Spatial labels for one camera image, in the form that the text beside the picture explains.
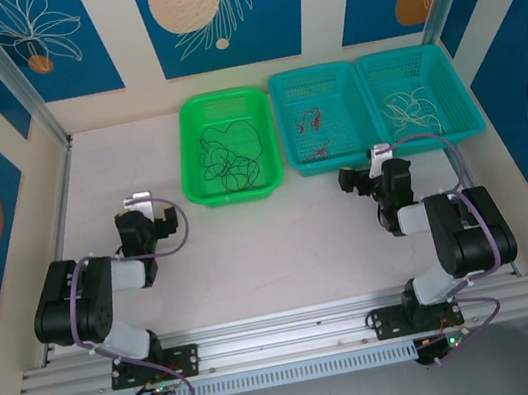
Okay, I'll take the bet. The thin red cable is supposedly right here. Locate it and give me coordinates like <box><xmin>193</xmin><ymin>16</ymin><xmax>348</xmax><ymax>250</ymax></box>
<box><xmin>307</xmin><ymin>139</ymin><xmax>336</xmax><ymax>164</ymax></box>
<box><xmin>292</xmin><ymin>112</ymin><xmax>312</xmax><ymax>136</ymax></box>
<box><xmin>307</xmin><ymin>105</ymin><xmax>329</xmax><ymax>133</ymax></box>

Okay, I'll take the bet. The thin white cable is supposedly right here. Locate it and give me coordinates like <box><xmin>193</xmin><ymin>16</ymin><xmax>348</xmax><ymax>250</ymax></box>
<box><xmin>383</xmin><ymin>99</ymin><xmax>449</xmax><ymax>144</ymax></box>
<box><xmin>377</xmin><ymin>85</ymin><xmax>434</xmax><ymax>129</ymax></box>

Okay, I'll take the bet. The thin dark purple cable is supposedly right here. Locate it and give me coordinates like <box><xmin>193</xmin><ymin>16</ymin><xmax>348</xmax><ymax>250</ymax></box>
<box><xmin>194</xmin><ymin>115</ymin><xmax>265</xmax><ymax>169</ymax></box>
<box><xmin>199</xmin><ymin>142</ymin><xmax>266</xmax><ymax>200</ymax></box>

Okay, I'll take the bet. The teal plastic basket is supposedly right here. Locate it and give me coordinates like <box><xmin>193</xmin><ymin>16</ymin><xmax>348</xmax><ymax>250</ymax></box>
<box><xmin>266</xmin><ymin>56</ymin><xmax>391</xmax><ymax>181</ymax></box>
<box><xmin>354</xmin><ymin>36</ymin><xmax>491</xmax><ymax>163</ymax></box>

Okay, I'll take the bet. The green plastic basket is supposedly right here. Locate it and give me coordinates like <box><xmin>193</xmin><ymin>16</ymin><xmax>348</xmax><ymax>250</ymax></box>
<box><xmin>167</xmin><ymin>82</ymin><xmax>289</xmax><ymax>213</ymax></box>

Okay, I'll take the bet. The thick purple left arm cable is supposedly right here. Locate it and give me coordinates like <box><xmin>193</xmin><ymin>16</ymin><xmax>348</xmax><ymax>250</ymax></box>
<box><xmin>52</xmin><ymin>192</ymin><xmax>220</xmax><ymax>395</ymax></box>

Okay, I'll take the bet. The thick purple arm cable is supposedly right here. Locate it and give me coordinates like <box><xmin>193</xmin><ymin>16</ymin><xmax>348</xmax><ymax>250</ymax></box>
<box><xmin>385</xmin><ymin>123</ymin><xmax>519</xmax><ymax>369</ymax></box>
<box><xmin>52</xmin><ymin>192</ymin><xmax>220</xmax><ymax>395</ymax></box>

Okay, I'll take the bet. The thick purple right arm cable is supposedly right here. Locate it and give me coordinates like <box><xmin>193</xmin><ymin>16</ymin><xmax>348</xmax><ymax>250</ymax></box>
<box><xmin>385</xmin><ymin>123</ymin><xmax>519</xmax><ymax>369</ymax></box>

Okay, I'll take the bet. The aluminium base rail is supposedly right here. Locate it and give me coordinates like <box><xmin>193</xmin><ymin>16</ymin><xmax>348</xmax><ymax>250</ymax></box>
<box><xmin>8</xmin><ymin>266</ymin><xmax>528</xmax><ymax>395</ymax></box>

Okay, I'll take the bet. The white slotted cable duct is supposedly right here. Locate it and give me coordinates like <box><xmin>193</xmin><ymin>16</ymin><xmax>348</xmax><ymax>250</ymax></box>
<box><xmin>80</xmin><ymin>338</ymin><xmax>423</xmax><ymax>395</ymax></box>

